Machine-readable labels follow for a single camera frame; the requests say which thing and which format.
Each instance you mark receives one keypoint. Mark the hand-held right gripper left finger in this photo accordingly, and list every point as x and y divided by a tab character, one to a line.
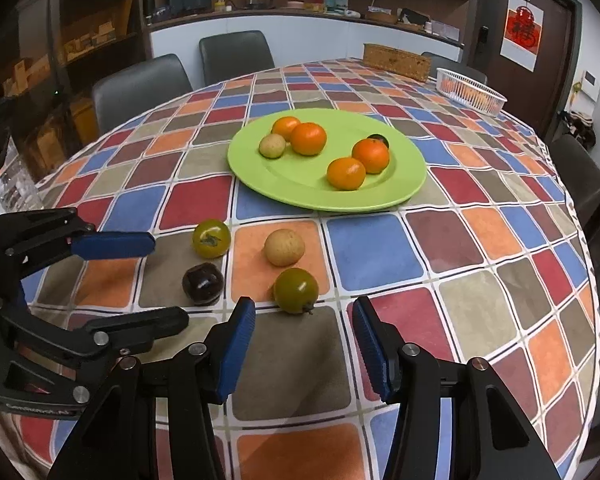
235	350

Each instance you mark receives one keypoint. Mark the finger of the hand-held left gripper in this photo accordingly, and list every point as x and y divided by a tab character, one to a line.
115	245
130	327

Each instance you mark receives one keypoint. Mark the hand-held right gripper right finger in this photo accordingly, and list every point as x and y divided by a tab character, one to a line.
372	355

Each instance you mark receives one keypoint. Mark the dark purple round fruit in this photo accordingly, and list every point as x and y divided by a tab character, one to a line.
203	283
380	138

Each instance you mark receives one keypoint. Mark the green tomato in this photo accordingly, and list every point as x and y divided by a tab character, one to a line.
211	238
295	290

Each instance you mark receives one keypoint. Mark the beige round fruit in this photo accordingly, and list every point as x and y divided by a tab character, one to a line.
272	146
284	246

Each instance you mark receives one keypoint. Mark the green plate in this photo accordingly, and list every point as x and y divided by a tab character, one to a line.
300	180

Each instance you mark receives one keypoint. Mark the orange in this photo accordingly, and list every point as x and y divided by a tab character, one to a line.
308	138
346	173
286	126
371	156

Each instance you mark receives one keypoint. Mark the clear plastic water bottle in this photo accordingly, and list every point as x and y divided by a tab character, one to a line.
17	185

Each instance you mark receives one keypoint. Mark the grey dining chair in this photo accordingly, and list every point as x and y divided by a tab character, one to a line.
235	55
577	170
455	62
140	90

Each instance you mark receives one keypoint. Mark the wooden display cabinet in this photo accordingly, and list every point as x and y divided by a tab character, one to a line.
95	35

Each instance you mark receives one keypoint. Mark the white plastic basket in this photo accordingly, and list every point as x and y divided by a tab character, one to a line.
495	102

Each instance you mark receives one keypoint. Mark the heap of small oranges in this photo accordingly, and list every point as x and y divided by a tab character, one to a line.
472	92

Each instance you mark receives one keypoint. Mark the white kitchen counter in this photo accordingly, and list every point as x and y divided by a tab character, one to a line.
310	35

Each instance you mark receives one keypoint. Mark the wicker box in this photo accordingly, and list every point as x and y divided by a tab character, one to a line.
395	62

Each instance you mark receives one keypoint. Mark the pile of bags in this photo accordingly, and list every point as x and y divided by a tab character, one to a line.
577	127

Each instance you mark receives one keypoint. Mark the pink boxes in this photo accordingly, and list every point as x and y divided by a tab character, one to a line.
442	30

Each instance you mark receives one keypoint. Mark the black box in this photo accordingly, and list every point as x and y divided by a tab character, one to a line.
412	17

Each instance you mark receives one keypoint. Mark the white intercom panel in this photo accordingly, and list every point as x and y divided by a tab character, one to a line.
590	85

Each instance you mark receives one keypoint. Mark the brown door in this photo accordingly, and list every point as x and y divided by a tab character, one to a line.
555	35

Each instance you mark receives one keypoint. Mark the red and white wall calendar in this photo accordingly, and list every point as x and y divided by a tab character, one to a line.
522	32

